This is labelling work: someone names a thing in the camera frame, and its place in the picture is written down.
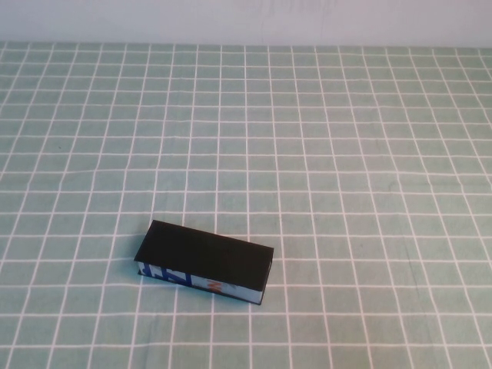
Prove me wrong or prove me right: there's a green checked tablecloth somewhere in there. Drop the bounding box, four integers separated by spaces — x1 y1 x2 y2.
0 41 492 369

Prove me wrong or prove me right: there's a black glasses case blue print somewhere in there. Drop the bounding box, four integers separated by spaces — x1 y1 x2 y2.
133 219 274 307

